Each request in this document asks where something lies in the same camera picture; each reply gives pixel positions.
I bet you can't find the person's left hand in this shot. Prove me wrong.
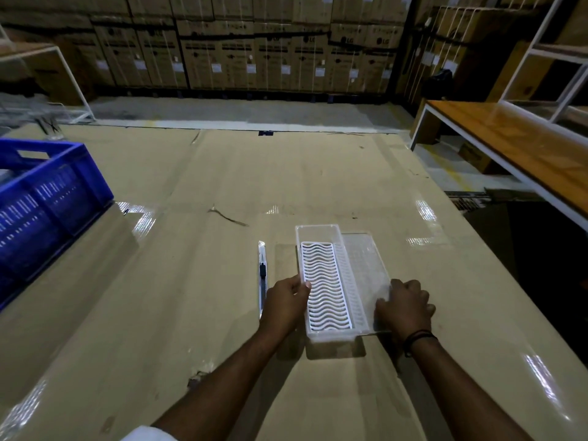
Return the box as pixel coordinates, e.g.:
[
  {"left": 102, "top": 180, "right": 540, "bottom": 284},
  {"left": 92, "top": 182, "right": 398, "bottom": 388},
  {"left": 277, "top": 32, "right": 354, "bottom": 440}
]
[{"left": 259, "top": 274, "right": 312, "bottom": 339}]

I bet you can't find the person's right hand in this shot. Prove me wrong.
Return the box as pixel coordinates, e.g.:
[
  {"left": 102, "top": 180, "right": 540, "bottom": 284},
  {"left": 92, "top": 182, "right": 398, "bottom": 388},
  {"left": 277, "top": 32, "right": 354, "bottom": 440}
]
[{"left": 374, "top": 278, "right": 436, "bottom": 345}]

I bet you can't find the clear plastic lid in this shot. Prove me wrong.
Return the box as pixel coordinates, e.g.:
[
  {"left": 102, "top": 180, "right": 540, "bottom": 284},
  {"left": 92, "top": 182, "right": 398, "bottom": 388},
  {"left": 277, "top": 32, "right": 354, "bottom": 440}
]
[{"left": 339, "top": 232, "right": 392, "bottom": 337}]

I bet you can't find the clear plastic tray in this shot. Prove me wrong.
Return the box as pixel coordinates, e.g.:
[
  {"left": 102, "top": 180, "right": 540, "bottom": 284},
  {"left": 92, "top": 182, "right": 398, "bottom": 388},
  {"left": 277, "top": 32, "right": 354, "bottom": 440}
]
[{"left": 295, "top": 224, "right": 374, "bottom": 344}]

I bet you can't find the person's right forearm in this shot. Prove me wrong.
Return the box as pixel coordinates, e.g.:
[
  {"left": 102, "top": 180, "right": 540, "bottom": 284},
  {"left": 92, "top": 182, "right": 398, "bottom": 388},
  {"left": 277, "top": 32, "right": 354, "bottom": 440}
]
[{"left": 404, "top": 336, "right": 534, "bottom": 441}]

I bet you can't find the person's left forearm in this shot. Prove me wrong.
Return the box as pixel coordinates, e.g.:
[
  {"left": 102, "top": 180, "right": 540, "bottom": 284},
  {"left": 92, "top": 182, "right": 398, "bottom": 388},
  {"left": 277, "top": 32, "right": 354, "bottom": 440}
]
[{"left": 151, "top": 327, "right": 295, "bottom": 441}]

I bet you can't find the white wavy grid insert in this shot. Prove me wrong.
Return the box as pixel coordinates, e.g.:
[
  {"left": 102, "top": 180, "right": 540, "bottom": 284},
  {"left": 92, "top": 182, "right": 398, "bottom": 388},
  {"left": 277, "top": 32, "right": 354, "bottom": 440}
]
[{"left": 300, "top": 241, "right": 355, "bottom": 331}]

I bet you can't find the black wristband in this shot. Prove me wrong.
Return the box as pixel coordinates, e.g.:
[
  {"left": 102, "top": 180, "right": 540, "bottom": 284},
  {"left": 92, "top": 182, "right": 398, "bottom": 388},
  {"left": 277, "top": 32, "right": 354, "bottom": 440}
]
[{"left": 403, "top": 330, "right": 437, "bottom": 358}]

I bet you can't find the white utility knife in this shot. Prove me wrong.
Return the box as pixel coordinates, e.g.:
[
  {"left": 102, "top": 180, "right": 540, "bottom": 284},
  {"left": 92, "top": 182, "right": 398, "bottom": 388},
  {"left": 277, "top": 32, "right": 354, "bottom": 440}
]
[{"left": 257, "top": 240, "right": 269, "bottom": 320}]

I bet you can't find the large cardboard sheet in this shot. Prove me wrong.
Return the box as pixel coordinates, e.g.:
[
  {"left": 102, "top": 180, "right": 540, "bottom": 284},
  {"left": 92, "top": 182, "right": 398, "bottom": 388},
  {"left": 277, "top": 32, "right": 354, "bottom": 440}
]
[{"left": 0, "top": 123, "right": 588, "bottom": 441}]

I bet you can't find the small cardboard box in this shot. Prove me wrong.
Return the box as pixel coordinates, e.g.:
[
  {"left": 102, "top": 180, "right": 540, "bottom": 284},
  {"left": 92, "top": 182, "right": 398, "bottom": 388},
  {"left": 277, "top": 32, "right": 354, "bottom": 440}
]
[{"left": 458, "top": 141, "right": 496, "bottom": 174}]

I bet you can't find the white sleeve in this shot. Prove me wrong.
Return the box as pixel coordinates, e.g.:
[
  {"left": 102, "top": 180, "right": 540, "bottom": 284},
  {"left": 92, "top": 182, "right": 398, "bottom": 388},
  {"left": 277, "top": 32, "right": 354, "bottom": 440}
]
[{"left": 121, "top": 425, "right": 178, "bottom": 441}]

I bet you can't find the black bag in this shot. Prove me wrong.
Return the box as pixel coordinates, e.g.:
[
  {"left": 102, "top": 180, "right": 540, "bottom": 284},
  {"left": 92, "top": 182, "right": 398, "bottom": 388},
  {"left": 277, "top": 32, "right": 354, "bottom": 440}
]
[{"left": 422, "top": 69, "right": 454, "bottom": 100}]

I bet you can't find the stack of cardboard boxes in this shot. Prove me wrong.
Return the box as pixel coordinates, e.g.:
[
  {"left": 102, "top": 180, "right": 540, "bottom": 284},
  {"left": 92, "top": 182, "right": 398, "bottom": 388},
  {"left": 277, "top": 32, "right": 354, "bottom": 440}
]
[{"left": 0, "top": 0, "right": 543, "bottom": 106}]

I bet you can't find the blue plastic crate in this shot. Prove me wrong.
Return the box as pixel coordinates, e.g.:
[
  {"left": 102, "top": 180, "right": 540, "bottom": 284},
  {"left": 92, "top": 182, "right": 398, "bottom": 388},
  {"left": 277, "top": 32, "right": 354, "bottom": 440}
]
[{"left": 0, "top": 138, "right": 115, "bottom": 311}]

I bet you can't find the white metal rack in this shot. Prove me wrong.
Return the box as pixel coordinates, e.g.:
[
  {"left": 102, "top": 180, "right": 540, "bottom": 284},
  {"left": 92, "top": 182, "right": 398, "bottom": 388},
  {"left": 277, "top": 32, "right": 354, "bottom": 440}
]
[{"left": 498, "top": 0, "right": 588, "bottom": 125}]

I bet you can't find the wooden bench with white frame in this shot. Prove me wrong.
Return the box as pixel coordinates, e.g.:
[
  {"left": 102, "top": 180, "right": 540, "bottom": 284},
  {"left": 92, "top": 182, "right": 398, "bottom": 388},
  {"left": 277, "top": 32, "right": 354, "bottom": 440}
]
[{"left": 410, "top": 99, "right": 588, "bottom": 233}]

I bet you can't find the white metal frame table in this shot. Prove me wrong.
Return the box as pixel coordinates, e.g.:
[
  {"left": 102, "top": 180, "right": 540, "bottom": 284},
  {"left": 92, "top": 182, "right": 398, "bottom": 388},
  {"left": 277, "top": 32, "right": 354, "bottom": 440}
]
[{"left": 0, "top": 24, "right": 96, "bottom": 125}]

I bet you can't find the metal wire basket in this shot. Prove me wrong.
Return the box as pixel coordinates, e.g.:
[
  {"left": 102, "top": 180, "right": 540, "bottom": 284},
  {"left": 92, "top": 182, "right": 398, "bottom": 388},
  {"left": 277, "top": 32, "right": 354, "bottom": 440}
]
[{"left": 0, "top": 93, "right": 66, "bottom": 134}]

